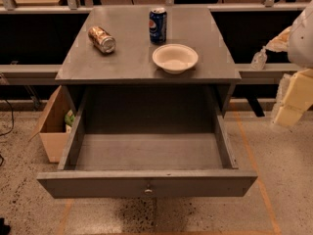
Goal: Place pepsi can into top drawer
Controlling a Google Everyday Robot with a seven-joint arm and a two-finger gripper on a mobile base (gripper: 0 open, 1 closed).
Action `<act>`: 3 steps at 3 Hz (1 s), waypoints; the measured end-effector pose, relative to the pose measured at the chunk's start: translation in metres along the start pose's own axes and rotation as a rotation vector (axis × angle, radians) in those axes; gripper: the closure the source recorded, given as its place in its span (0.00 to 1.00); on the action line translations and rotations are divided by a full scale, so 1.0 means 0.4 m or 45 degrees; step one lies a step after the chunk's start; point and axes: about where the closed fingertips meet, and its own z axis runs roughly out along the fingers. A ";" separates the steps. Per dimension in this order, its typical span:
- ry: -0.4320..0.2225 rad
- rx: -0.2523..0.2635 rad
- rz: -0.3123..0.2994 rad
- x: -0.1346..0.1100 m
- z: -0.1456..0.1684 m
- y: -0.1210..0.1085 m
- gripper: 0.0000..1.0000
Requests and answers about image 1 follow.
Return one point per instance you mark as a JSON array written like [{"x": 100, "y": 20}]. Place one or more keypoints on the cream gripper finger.
[
  {"x": 294, "y": 98},
  {"x": 280, "y": 42}
]

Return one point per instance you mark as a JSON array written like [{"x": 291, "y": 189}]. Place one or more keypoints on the blue pepsi can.
[{"x": 157, "y": 25}]

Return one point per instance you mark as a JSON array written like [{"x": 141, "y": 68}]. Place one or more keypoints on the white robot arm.
[{"x": 300, "y": 49}]

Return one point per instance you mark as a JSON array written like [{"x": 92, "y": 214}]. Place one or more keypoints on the metal drawer knob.
[{"x": 148, "y": 190}]

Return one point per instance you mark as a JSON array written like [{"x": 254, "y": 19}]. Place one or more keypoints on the gold brown soda can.
[{"x": 101, "y": 39}]

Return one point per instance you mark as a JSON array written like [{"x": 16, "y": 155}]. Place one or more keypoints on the grey open top drawer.
[{"x": 124, "y": 139}]

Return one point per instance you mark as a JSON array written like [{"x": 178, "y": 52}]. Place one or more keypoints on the clear sanitizer bottle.
[{"x": 259, "y": 60}]

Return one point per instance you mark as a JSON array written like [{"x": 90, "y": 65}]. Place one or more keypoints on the white paper bowl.
[{"x": 175, "y": 58}]

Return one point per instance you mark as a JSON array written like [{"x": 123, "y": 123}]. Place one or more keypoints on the grey cabinet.
[{"x": 132, "y": 62}]

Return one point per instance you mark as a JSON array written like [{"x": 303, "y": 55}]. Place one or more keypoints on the green bag in box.
[{"x": 69, "y": 118}]

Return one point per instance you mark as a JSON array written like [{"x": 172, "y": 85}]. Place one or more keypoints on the cardboard box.
[{"x": 51, "y": 126}]

